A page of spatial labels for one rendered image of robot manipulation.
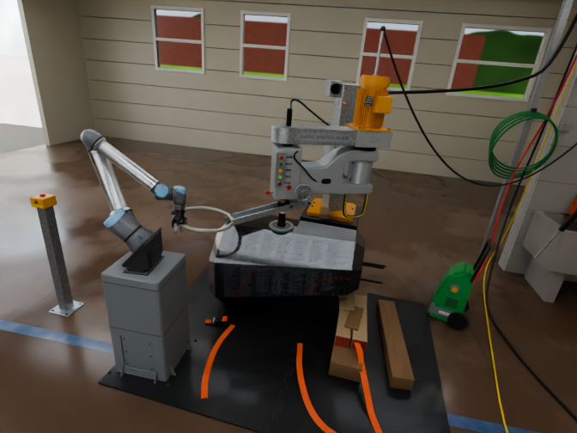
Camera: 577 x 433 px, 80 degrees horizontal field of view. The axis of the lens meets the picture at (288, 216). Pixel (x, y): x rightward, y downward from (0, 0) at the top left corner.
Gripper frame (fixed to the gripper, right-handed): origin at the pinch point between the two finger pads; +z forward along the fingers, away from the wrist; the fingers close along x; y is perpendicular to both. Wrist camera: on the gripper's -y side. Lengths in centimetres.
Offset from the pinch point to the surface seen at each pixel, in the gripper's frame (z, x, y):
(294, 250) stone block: 9, 74, 57
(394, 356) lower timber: 68, 106, 150
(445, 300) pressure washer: 51, 194, 149
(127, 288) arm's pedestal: 16, -50, 31
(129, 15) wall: -202, 263, -760
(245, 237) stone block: 8, 51, 20
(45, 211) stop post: 2, -70, -79
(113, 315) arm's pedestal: 41, -56, 21
